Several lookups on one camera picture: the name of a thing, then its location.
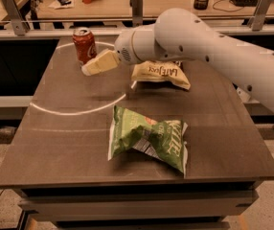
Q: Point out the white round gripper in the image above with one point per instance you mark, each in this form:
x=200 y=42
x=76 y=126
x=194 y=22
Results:
x=124 y=47

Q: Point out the red coke can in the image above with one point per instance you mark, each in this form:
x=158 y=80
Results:
x=85 y=44

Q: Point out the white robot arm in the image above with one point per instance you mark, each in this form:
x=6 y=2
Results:
x=178 y=34

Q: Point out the brown sea salt chip bag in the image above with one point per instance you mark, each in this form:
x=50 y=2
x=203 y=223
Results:
x=157 y=71

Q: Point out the green kettle chip bag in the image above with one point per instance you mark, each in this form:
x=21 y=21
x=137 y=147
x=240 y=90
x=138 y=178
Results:
x=163 y=140

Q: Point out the black mesh pen cup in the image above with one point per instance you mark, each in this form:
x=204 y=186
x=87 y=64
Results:
x=201 y=4

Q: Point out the middle metal rail bracket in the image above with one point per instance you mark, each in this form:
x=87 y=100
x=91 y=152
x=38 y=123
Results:
x=137 y=12

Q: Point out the metal rail bracket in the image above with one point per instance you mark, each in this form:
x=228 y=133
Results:
x=19 y=24
x=137 y=12
x=256 y=21

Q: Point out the left metal rail bracket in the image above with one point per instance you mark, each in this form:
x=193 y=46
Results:
x=19 y=24

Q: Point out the right metal rail bracket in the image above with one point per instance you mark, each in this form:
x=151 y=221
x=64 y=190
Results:
x=256 y=21

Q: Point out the horizontal metal rail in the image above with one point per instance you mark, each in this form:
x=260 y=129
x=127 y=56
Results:
x=57 y=34

